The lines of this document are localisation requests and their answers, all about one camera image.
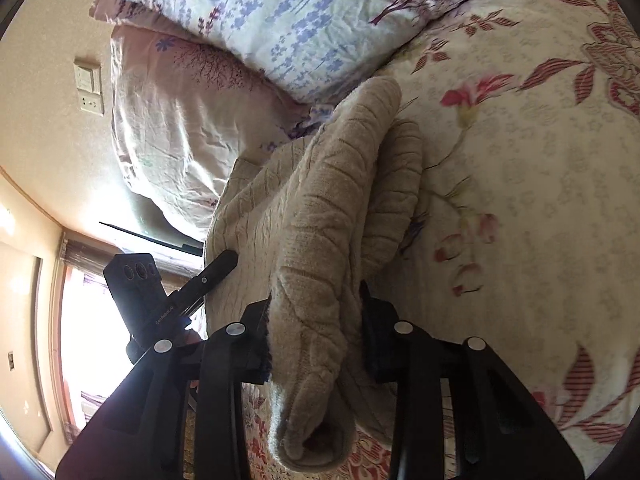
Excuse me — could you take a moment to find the beige cable knit sweater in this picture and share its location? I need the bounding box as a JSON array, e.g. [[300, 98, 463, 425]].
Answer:
[[205, 77, 423, 474]]

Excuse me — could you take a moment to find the dark bedside monitor screen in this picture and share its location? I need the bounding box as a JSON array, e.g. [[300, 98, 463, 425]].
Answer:
[[100, 191, 203, 257]]

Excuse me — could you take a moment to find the pink floral left pillow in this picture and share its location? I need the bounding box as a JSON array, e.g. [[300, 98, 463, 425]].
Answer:
[[111, 26, 309, 240]]

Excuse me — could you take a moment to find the pink lavender print right pillow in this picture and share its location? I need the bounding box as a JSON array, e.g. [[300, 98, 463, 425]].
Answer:
[[89, 0, 566, 106]]

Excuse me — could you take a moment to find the floral bed sheet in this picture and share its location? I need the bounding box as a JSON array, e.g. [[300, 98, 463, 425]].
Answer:
[[184, 0, 640, 480]]

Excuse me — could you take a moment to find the window with wooden frame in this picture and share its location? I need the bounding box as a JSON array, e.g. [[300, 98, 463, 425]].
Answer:
[[46, 238, 202, 436]]

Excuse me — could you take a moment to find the white wall switch socket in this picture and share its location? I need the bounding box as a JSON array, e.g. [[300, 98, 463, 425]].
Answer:
[[74, 60, 104, 116]]

